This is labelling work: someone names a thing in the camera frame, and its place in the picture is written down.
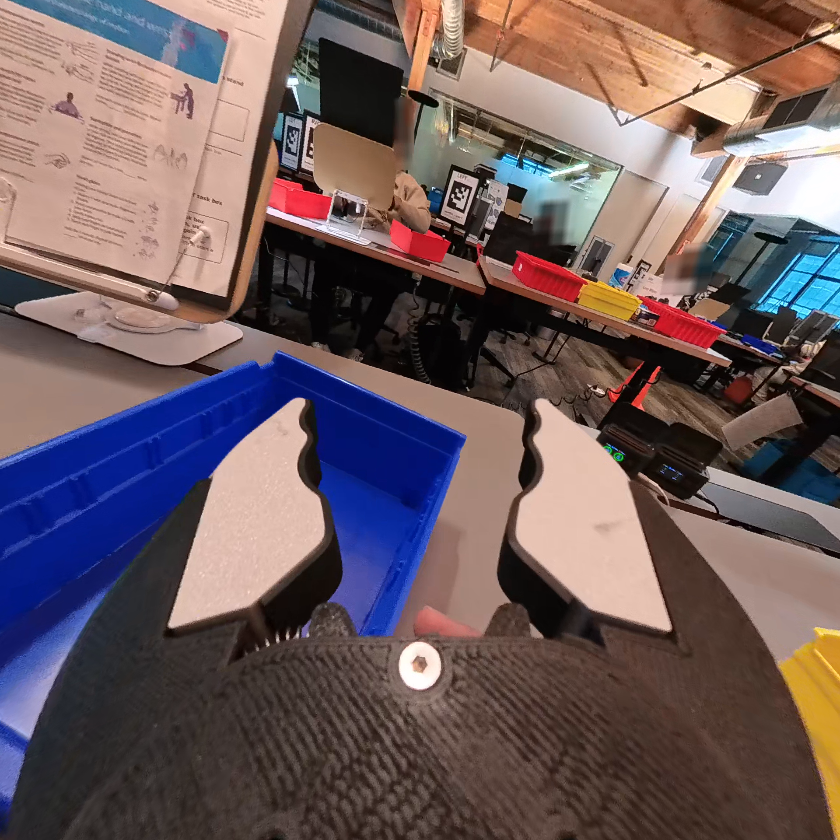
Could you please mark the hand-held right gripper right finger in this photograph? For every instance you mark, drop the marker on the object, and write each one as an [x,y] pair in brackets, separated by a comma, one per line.
[584,525]

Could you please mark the printed instruction sheet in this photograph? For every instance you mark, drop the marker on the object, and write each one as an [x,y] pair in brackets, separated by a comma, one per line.
[98,131]

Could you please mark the blue plastic bin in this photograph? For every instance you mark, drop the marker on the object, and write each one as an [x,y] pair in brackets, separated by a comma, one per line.
[98,472]

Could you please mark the large yellow plastic bin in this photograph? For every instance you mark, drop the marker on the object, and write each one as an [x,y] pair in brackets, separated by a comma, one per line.
[820,689]

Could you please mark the red plastic bin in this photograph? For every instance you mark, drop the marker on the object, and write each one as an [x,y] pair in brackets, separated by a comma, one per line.
[682,325]
[548,275]
[295,197]
[420,243]

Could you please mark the black panel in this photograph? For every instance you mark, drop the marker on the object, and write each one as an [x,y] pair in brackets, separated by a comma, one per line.
[361,92]

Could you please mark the dark grey side desk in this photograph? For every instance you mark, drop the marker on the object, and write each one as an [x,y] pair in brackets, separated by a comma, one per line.
[774,512]

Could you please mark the black and white tag sign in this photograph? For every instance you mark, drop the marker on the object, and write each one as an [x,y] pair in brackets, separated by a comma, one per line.
[292,141]
[458,195]

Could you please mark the white wipes canister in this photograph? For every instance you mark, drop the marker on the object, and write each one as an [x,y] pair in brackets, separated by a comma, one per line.
[621,275]

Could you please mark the white board stand base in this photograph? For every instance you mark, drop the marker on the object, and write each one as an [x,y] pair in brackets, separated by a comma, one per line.
[190,341]

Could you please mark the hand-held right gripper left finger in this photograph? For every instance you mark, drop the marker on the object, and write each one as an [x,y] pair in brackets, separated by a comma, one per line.
[256,518]

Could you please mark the tan board on clear stand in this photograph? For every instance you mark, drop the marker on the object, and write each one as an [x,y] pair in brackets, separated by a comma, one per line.
[354,164]

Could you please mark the black power station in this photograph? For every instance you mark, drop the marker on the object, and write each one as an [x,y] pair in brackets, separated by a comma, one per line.
[686,459]
[630,439]

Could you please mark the ceiling ventilation unit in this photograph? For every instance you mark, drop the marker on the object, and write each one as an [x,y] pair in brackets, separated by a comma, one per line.
[787,121]

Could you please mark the wooden instruction board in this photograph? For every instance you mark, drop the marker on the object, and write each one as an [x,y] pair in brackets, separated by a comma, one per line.
[262,98]

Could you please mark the silver air duct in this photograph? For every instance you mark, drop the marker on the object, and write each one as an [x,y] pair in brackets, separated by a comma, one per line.
[453,26]

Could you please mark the small yellow plastic bin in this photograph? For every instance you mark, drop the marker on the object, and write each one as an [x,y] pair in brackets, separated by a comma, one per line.
[607,300]

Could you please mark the black wall speaker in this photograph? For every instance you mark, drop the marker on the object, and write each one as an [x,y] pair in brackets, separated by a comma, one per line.
[760,177]

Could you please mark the long wooden table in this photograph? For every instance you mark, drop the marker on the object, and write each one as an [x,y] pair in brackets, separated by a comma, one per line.
[367,253]
[590,315]

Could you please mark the orange traffic cone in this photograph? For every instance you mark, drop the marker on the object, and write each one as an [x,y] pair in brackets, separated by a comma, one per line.
[633,387]

